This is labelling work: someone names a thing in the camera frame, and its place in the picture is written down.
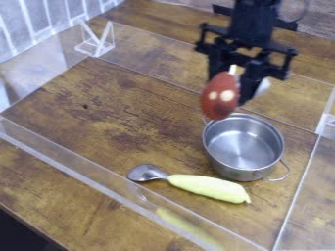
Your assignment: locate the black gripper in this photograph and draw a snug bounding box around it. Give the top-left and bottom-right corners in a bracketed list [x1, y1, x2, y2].
[195, 0, 299, 106]

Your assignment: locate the red and white toy mushroom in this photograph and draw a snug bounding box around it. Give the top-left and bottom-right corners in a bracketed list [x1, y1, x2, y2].
[199, 65, 272, 122]

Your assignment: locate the silver metal pot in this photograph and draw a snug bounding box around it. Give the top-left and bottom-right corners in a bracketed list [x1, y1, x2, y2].
[201, 113, 291, 182]

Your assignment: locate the black strip on table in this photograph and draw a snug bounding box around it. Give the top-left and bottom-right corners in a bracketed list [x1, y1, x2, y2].
[212, 0, 299, 31]

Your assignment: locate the clear acrylic barrier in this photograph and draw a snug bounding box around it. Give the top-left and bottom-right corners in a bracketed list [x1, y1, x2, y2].
[0, 116, 267, 251]

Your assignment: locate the spoon with yellow-green handle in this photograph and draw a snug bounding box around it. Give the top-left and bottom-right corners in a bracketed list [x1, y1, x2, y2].
[127, 164, 251, 204]

